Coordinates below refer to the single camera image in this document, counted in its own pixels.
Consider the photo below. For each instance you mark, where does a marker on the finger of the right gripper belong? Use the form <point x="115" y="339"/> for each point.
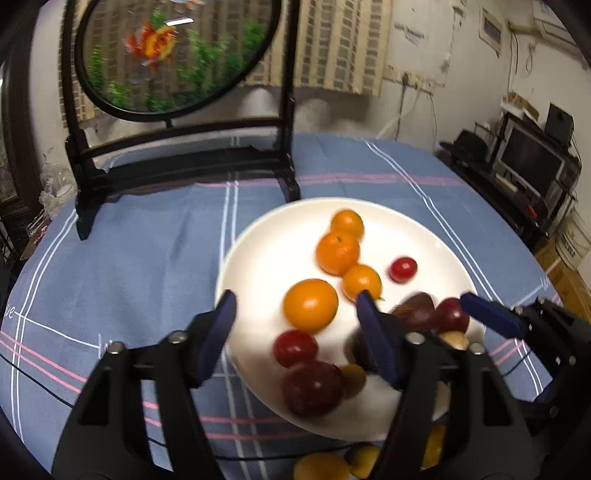
<point x="552" y="333"/>

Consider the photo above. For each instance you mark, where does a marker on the beige striped pepino melon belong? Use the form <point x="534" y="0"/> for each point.
<point x="456" y="339"/>

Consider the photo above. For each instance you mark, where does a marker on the dark red plum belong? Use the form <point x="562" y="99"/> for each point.
<point x="449" y="316"/>

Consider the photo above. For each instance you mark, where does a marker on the dark brown passion fruit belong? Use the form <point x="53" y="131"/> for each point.
<point x="417" y="312"/>

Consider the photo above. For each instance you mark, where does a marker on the small dark purple plum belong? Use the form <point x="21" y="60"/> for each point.
<point x="357" y="352"/>

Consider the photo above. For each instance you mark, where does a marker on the yellow green round fruit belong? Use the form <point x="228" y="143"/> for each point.
<point x="321" y="466"/>

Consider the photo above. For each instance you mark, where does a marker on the large red plum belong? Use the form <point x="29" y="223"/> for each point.
<point x="313" y="389"/>

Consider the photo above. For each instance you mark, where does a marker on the small red cherry tomato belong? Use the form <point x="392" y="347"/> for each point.
<point x="293" y="346"/>

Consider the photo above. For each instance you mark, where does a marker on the orange kumquat fruit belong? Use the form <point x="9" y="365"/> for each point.
<point x="361" y="278"/>

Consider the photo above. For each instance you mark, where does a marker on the large orange tangerine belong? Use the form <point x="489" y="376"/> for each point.
<point x="310" y="305"/>

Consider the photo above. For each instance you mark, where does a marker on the small yellow loquat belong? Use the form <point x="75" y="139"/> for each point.
<point x="355" y="379"/>

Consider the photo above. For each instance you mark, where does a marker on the blue striped tablecloth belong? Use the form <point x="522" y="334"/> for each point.
<point x="150" y="264"/>

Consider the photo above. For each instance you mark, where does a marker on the computer monitor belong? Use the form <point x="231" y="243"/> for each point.
<point x="528" y="158"/>

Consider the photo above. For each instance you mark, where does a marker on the black hat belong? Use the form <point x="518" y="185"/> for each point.
<point x="468" y="146"/>

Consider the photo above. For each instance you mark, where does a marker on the orange cherry tomato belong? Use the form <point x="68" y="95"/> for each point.
<point x="349" y="222"/>

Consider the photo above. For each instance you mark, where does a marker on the white power strip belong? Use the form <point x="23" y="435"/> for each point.
<point x="410" y="79"/>

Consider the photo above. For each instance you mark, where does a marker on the round goldfish screen on stand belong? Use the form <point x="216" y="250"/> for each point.
<point x="104" y="134"/>

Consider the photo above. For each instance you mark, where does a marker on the checked beige curtain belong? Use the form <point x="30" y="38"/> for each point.
<point x="147" y="61"/>

